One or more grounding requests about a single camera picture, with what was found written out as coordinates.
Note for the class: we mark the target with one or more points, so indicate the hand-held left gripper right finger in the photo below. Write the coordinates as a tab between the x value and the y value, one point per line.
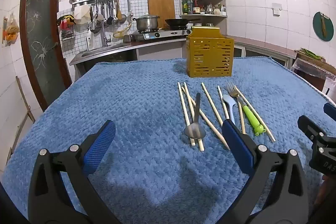
237	145

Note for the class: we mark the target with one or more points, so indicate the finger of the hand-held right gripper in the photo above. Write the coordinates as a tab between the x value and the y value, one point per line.
308	127
330	110

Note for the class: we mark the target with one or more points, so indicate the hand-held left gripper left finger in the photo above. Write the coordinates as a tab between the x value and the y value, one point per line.
101	145

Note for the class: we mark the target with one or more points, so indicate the light blue plastic spoon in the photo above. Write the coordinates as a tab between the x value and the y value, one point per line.
227	102

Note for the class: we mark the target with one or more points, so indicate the metal spoon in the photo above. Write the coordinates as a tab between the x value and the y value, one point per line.
194	130

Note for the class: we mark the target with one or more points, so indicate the metal fork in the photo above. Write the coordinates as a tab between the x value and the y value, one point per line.
231	90

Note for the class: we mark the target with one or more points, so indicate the yellow perforated utensil holder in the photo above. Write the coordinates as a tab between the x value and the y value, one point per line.
210	61

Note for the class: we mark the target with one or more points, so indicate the row of hanging cooking utensils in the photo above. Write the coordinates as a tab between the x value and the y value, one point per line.
111	15

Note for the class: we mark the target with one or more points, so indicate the person's right hand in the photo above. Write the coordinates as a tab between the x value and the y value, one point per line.
325	184

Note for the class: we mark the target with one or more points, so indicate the blue fleece blanket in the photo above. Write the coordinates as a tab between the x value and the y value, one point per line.
131	108

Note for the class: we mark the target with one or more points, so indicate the cabinet with plastic cover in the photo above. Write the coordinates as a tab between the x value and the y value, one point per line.
312	66

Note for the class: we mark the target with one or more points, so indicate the green vegetables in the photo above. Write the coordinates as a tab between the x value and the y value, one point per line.
311	54

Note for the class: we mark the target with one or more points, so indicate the round green hanging board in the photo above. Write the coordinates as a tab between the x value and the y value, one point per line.
317	27

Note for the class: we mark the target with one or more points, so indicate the wooden stick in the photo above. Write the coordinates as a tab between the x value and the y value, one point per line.
25	98

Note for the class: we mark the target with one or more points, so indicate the steel sink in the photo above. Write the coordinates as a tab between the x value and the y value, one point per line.
105	48

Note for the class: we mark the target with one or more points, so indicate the kitchen counter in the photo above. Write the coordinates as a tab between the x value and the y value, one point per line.
257	43

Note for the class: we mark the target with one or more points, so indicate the white soap bottle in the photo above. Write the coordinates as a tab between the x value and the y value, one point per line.
89	44

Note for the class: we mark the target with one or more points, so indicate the small metal cup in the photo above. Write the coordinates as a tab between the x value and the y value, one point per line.
127	38

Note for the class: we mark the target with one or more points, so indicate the metal faucet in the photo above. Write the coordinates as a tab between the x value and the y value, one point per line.
103	32

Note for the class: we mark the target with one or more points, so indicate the brown door with frosted glass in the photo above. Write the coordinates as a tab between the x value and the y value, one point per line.
39	43

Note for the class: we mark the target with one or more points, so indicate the stack of bowls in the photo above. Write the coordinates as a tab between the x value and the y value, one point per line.
209	25

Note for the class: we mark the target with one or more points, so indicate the gas stove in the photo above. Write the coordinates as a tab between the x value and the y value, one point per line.
157	34

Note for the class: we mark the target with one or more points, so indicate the steel pot with lid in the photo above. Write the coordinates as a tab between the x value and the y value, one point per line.
146	23

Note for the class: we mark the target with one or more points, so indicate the white hanging cloth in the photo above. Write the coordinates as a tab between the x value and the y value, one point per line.
81	14

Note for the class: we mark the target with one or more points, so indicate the white jar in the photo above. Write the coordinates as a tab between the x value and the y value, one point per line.
216	11

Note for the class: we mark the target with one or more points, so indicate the black wok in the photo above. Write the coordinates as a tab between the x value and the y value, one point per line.
177	21

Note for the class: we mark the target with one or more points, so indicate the dark sauce bottle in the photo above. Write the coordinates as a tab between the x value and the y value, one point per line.
196	6

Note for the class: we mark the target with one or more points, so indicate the hanging plastic bags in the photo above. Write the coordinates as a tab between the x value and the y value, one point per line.
11	29

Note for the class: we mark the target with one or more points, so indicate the green bottle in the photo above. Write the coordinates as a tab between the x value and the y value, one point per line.
185	7

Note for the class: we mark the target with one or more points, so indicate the wooden cutting board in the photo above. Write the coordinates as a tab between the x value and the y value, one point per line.
160	6

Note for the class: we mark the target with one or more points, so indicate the white wall outlet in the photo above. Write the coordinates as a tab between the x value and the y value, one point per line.
276	9

